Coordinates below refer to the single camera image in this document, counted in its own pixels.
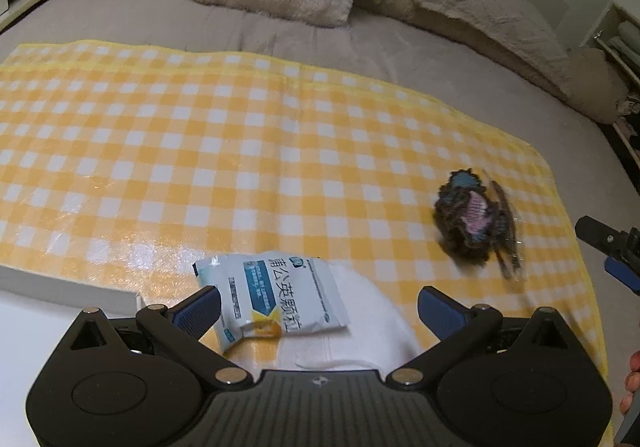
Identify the dark item in clear wrapper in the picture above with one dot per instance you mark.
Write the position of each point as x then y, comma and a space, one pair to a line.
507, 247

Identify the white shallow cardboard box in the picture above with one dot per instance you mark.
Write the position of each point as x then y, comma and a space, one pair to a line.
50, 284

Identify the white face mask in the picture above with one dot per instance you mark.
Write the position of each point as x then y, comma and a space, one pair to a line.
370, 322

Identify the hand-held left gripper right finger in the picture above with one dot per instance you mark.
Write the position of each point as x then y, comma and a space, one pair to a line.
435, 312

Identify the white open shelf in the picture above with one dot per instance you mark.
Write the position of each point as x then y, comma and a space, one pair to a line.
607, 22

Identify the folded pale bedding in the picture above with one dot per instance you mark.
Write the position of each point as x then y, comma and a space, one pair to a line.
630, 34

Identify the person's right hand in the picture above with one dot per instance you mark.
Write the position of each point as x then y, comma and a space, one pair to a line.
632, 382

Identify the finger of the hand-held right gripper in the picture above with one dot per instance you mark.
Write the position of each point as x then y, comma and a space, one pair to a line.
607, 238
625, 274

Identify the dark crocheted item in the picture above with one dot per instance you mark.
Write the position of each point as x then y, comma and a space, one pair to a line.
467, 217

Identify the beige quilted pillow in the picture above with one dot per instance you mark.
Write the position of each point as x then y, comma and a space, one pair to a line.
475, 2

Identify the blue white sachet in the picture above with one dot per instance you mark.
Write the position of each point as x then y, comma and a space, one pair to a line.
280, 292

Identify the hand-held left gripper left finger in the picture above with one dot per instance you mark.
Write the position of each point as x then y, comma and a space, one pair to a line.
202, 309

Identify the yellow checked mat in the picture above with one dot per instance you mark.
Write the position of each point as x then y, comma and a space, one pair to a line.
200, 152

